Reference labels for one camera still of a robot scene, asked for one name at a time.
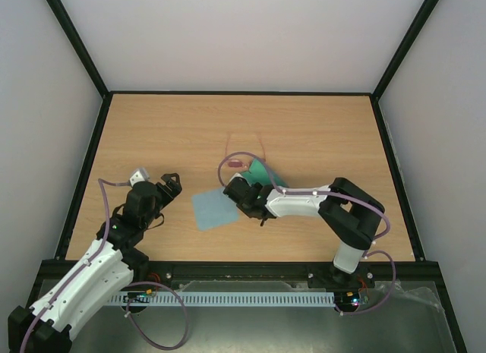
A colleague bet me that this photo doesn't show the grey-green glasses case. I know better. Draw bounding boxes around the grey-green glasses case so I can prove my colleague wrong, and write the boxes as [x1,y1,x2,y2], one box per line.
[241,159,288,188]

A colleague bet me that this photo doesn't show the blue cleaning cloth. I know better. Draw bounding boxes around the blue cleaning cloth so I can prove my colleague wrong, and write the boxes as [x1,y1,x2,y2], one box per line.
[191,188,239,231]

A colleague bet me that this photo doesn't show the pink sunglasses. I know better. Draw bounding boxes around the pink sunglasses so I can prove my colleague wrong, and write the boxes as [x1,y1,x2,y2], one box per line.
[224,132,267,170]

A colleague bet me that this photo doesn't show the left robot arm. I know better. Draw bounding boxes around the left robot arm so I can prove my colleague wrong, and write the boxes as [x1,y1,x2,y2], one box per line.
[8,169,182,352]

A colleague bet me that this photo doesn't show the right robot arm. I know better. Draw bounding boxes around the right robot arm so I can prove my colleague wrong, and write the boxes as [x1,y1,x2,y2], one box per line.
[223,175,390,287]

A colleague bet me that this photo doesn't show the left circuit board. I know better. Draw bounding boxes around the left circuit board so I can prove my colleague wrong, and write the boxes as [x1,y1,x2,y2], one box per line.
[123,288,157,304]

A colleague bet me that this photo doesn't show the circuit board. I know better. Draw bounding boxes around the circuit board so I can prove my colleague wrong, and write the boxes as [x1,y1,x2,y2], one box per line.
[334,291,369,313]
[123,288,157,304]

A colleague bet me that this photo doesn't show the right circuit board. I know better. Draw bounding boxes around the right circuit board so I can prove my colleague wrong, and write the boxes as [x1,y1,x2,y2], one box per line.
[334,291,369,313]

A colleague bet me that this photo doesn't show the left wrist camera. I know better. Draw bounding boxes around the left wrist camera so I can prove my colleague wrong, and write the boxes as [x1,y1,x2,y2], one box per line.
[129,167,150,187]

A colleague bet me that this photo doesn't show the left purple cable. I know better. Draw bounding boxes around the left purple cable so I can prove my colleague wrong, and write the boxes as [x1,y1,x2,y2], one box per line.
[21,178,189,350]

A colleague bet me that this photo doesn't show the black cage frame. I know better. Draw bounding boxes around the black cage frame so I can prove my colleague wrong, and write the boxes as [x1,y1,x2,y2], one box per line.
[28,0,466,352]

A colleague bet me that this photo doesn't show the light blue cable duct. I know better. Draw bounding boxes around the light blue cable duct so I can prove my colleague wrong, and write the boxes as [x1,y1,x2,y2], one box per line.
[106,292,335,307]

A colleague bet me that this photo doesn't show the black aluminium front rail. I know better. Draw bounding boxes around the black aluminium front rail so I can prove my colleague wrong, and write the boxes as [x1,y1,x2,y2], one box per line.
[134,261,445,291]

